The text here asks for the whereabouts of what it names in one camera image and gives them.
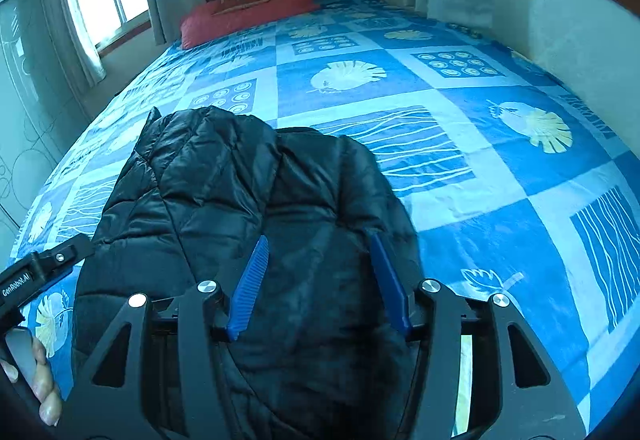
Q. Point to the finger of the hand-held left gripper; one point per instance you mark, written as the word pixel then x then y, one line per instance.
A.
pixel 62 255

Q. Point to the person's left hand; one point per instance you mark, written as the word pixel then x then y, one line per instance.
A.
pixel 45 385

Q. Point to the black puffer jacket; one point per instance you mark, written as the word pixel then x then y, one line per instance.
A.
pixel 200 200

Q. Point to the blue printed bed sheet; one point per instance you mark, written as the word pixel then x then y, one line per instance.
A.
pixel 475 220

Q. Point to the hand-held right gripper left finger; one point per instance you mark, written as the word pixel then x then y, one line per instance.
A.
pixel 247 290

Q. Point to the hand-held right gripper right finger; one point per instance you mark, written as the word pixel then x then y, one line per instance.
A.
pixel 387 285

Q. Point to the red pillow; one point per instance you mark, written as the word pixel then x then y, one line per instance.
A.
pixel 225 27

